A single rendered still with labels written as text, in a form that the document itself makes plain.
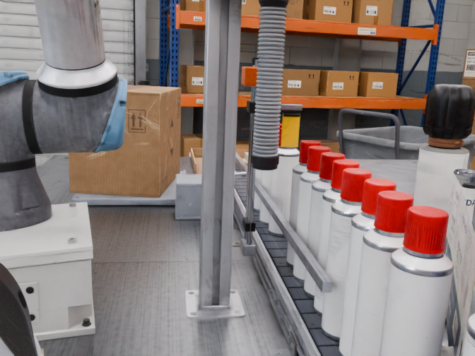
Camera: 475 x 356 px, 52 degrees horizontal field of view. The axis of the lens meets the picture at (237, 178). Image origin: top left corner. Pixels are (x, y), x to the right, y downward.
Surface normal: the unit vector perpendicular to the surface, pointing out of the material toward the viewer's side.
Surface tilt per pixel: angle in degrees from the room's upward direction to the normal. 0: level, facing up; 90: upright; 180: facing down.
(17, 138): 115
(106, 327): 0
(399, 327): 90
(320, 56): 90
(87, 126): 109
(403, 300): 90
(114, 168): 90
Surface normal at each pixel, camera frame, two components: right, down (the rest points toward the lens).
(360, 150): -0.80, 0.17
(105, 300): 0.04, -0.97
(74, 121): 0.08, 0.58
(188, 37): 0.31, 0.23
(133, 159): -0.07, 0.22
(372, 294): -0.66, 0.15
